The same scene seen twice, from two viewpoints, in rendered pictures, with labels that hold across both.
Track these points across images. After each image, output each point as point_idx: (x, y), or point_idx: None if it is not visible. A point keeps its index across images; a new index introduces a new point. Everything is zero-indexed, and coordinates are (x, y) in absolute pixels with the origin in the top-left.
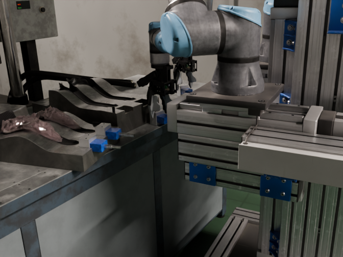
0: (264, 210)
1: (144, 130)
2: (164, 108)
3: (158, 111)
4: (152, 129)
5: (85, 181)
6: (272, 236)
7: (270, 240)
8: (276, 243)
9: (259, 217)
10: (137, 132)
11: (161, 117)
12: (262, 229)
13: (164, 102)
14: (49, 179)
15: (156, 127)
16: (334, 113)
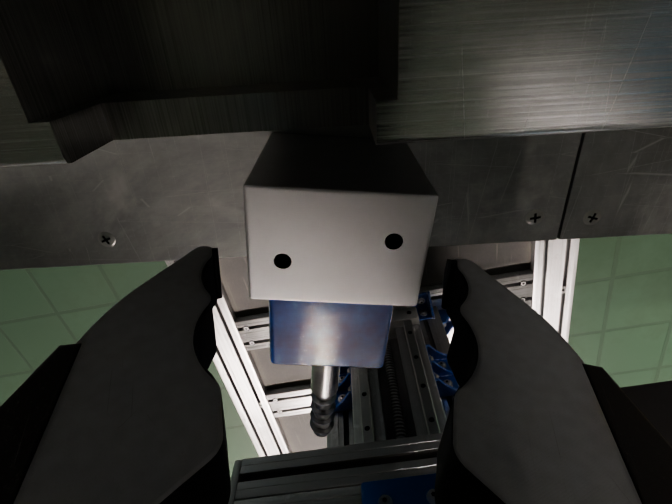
0: (353, 418)
1: (105, 215)
2: (450, 299)
3: (324, 283)
4: (176, 251)
5: None
6: (350, 387)
7: (349, 376)
8: (346, 386)
9: (359, 385)
10: (14, 193)
11: (270, 334)
12: (351, 377)
13: (461, 377)
14: None
15: (238, 247)
16: None
